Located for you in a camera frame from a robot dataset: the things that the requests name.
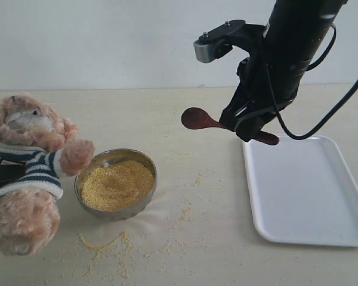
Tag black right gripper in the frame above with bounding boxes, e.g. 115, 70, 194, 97
219, 11, 336, 142

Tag dark red wooden spoon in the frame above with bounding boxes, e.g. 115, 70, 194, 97
181, 107, 280, 145

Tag beige teddy bear striped sweater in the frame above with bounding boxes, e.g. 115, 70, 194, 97
0, 94, 95, 256

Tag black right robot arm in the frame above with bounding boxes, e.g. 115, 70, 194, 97
218, 1, 345, 145

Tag white plastic tray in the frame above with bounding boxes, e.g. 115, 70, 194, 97
242, 136, 358, 247

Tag stainless steel bowl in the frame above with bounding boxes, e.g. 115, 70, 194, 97
75, 148, 158, 221

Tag yellow millet grains in bowl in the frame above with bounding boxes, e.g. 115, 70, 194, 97
81, 160, 155, 211

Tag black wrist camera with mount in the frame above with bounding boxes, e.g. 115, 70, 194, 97
193, 20, 266, 64

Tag black camera cable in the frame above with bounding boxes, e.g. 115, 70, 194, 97
265, 23, 358, 140

